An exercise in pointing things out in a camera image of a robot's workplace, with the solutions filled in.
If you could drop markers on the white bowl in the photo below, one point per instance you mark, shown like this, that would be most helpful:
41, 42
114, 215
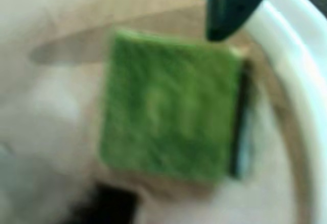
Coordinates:
64, 122

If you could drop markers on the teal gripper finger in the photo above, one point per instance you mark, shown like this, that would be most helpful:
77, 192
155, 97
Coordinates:
230, 9

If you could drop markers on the green wooden cube block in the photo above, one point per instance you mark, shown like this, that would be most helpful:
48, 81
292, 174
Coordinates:
168, 106

